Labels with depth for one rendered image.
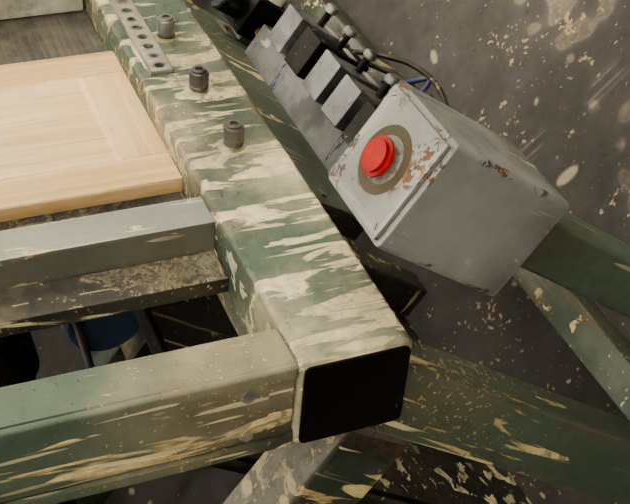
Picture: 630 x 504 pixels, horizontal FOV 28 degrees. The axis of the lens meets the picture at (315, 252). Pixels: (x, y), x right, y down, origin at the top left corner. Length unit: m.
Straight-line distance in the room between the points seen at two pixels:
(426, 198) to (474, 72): 1.41
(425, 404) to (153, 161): 0.44
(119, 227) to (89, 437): 0.28
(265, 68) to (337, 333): 0.57
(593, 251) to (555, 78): 1.08
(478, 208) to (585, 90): 1.18
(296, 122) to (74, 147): 0.28
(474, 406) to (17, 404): 0.48
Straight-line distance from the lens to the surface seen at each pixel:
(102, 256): 1.35
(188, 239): 1.37
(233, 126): 1.45
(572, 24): 2.40
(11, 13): 1.84
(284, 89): 1.64
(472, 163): 1.12
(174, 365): 1.18
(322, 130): 1.55
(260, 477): 1.38
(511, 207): 1.17
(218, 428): 1.21
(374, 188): 1.14
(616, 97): 2.26
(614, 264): 1.35
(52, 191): 1.45
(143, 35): 1.68
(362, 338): 1.22
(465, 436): 1.37
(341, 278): 1.28
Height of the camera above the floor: 1.67
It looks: 39 degrees down
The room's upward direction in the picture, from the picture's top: 68 degrees counter-clockwise
